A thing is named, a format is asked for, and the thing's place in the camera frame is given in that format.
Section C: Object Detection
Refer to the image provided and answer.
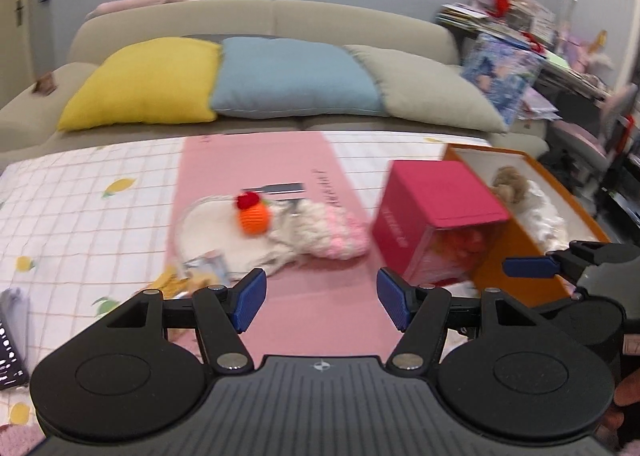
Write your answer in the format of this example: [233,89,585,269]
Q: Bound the white fluffy round pad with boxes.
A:
[172,196,297,283]

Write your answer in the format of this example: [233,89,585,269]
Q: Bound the orange crochet fruit toy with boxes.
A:
[235,191,271,236]

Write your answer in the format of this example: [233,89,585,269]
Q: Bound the person's right hand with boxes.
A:
[602,370,640,455]

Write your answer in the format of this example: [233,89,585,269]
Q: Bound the orange white storage box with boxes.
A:
[442,145,610,306]

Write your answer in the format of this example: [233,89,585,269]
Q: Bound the silver foil wrapped packet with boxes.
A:
[182,250,231,287]

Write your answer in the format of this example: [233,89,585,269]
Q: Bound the white wrapped fabric bundle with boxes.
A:
[512,181,570,252]

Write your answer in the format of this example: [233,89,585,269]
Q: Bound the pink paper mat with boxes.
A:
[169,132,422,361]

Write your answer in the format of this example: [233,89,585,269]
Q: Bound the magenta cardboard box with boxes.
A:
[371,160,510,286]

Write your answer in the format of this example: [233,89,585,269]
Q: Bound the brown plush toy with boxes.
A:
[490,165,529,205]

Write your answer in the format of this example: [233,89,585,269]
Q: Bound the pink white crochet toy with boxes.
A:
[268,198,370,261]

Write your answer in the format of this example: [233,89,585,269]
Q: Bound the pink desk chair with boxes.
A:
[541,83,639,195]

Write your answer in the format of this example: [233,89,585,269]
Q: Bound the white checked lemon tablecloth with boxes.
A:
[0,132,494,456]

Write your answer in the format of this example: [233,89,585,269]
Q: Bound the cluttered grey desk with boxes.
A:
[434,0,622,122]

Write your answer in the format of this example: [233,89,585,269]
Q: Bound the blue patterned gift bag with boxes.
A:
[461,33,544,127]

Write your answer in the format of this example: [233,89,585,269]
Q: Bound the grey beige cushion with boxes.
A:
[345,45,506,133]

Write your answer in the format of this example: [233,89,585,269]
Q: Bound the light blue cushion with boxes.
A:
[209,36,385,120]

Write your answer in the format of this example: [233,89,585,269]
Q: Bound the yellow cushion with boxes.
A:
[58,38,221,132]

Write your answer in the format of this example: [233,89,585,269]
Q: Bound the black remote control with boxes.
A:
[0,288,29,391]

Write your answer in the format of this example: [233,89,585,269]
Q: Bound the beige sofa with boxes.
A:
[1,0,548,167]

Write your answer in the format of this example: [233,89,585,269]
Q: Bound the small brown object on armrest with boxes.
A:
[32,71,56,96]

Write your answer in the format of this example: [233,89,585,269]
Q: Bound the pink plush on sofa back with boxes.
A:
[86,0,185,20]

